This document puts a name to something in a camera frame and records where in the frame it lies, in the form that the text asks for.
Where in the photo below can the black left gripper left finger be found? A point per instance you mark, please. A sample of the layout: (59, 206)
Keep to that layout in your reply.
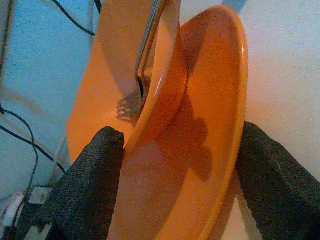
(85, 195)

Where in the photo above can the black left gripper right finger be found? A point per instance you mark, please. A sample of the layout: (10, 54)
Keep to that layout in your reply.
(282, 195)

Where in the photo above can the orange bowl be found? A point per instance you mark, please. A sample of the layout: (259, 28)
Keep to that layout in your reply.
(100, 75)

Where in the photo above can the orange plate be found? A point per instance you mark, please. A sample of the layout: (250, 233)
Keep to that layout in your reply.
(220, 75)

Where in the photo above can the white plug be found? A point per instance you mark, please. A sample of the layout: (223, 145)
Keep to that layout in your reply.
(40, 195)

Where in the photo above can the metal fork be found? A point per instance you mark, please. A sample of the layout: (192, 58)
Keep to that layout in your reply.
(152, 25)

